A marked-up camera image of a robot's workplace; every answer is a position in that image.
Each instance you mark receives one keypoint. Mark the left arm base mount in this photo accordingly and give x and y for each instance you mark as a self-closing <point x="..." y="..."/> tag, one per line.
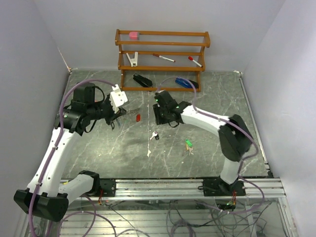
<point x="107" y="188"/>

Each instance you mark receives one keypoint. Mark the red white marker left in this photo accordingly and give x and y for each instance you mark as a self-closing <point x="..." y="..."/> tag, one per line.
<point x="162" y="57"/>

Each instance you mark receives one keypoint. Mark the white clip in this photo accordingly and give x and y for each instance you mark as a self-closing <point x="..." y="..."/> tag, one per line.
<point x="133" y="61"/>

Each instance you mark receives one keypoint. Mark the black stapler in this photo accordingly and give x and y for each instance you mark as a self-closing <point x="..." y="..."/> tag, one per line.
<point x="143" y="81"/>

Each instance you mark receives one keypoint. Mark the red white marker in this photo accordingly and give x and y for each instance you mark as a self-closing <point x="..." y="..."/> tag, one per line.
<point x="193" y="60"/>
<point x="162" y="57"/>

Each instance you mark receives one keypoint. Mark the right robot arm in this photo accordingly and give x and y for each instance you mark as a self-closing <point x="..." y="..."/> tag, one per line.
<point x="234" y="136"/>

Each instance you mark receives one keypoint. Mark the blue stapler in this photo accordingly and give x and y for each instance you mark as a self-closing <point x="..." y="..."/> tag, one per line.
<point x="186" y="83"/>

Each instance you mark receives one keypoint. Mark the pink eraser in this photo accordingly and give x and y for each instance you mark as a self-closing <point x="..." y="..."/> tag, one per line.
<point x="134" y="35"/>

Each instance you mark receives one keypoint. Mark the black white key tag key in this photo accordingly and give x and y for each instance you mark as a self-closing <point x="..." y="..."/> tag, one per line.
<point x="154" y="135"/>

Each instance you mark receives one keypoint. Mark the grey keyring disc with rings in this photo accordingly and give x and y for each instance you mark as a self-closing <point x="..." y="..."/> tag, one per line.
<point x="130" y="115"/>

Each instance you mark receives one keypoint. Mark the red white marker right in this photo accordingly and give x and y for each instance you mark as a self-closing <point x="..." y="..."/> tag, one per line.
<point x="193" y="60"/>

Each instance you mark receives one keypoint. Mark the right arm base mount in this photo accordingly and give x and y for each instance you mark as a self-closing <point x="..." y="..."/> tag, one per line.
<point x="215" y="187"/>

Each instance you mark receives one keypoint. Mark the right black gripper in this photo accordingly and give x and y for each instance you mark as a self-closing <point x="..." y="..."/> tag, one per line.
<point x="159" y="119"/>

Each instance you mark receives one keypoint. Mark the red key tag on disc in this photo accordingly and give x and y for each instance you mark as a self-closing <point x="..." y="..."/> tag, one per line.
<point x="138" y="117"/>

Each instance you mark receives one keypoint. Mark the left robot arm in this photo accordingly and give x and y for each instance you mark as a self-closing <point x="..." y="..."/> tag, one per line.
<point x="70" y="124"/>

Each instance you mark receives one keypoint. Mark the green tag key bunch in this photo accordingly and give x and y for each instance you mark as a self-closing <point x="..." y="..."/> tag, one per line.
<point x="188" y="147"/>

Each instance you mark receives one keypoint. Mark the wooden shelf rack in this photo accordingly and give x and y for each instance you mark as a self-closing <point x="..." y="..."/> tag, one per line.
<point x="174" y="45"/>

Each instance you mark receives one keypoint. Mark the aluminium rail frame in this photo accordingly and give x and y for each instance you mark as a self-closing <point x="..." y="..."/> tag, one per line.
<point x="150" y="188"/>

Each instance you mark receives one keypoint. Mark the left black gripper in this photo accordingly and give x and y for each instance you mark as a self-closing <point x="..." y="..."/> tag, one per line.
<point x="113" y="116"/>

